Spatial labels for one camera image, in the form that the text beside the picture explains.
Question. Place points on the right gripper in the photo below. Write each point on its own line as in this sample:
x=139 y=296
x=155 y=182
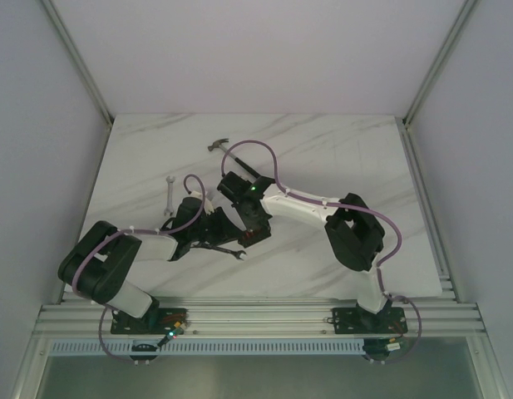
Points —
x=262 y=221

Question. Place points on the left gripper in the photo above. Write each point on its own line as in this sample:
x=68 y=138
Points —
x=217 y=227

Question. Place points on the black fuse box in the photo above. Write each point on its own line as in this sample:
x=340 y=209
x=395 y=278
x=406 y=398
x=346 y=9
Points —
x=251 y=237

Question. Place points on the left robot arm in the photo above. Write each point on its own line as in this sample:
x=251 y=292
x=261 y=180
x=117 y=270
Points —
x=97 y=267

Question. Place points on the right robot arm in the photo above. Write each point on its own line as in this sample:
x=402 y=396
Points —
x=355 y=237

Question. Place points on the large silver open-end wrench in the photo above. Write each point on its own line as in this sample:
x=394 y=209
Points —
x=237 y=254

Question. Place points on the small silver wrench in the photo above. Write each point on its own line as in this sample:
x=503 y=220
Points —
x=169 y=208

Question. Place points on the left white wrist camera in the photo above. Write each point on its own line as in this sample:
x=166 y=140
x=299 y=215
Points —
x=208 y=207

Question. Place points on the claw hammer black handle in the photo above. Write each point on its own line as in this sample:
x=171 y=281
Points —
x=220 y=145

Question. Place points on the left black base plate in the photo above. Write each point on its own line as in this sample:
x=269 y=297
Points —
x=161 y=321

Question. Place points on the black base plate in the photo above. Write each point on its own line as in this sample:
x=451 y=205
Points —
x=161 y=321
x=360 y=321

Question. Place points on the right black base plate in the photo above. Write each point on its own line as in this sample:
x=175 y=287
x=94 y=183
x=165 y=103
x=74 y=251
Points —
x=360 y=321

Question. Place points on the aluminium rail frame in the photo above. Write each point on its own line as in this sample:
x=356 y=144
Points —
x=265 y=317

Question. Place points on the slotted cable duct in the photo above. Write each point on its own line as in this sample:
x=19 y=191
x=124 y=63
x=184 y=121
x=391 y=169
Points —
x=239 y=346

